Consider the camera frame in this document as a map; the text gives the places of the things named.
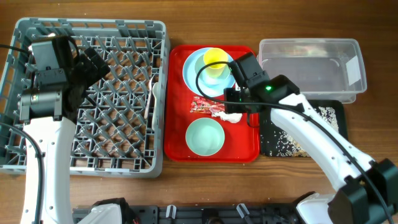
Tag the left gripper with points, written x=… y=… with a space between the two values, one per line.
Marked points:
x=83 y=61

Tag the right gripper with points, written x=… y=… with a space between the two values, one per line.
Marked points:
x=232 y=107

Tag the white tissue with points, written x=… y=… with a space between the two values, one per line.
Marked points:
x=232 y=118

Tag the rice and peanut leftovers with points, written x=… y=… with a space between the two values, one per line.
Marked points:
x=280 y=144

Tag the red snack wrapper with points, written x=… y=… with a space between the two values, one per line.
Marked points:
x=205 y=106

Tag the light green bowl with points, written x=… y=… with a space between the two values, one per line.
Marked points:
x=205 y=137

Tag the white plastic spoon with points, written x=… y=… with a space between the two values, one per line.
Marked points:
x=155 y=92

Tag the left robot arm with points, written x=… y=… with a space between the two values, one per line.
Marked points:
x=47 y=186

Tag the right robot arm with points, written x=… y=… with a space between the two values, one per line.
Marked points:
x=365 y=190

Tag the grey plastic dishwasher rack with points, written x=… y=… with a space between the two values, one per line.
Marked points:
x=112 y=138

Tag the black plastic tray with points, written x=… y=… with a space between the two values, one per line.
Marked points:
x=265 y=118

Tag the red plastic tray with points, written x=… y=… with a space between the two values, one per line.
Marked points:
x=242 y=143

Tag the light green small plate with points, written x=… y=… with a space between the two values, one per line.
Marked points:
x=205 y=75

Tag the yellow plastic cup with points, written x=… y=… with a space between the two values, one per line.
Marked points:
x=214 y=57

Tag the clear plastic bin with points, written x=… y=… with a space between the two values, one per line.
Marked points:
x=323 y=69

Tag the light blue plate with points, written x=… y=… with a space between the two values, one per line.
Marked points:
x=189 y=77

